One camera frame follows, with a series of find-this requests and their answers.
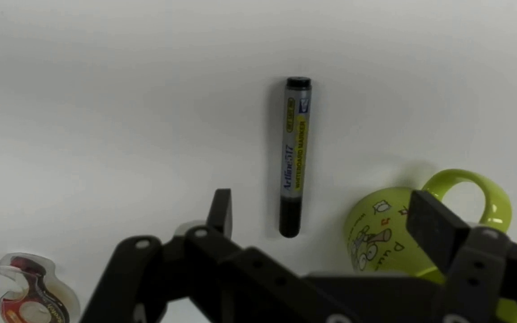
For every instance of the yellow-green plastic mug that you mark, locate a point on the yellow-green plastic mug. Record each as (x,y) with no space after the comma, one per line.
(385,238)

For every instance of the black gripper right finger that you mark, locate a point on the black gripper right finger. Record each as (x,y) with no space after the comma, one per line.
(450,238)

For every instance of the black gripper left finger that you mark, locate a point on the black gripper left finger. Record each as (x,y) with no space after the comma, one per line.
(211,274)

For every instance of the small brown object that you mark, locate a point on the small brown object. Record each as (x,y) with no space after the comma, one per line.
(32,292)

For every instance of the black marker pen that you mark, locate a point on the black marker pen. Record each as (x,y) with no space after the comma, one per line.
(296,154)

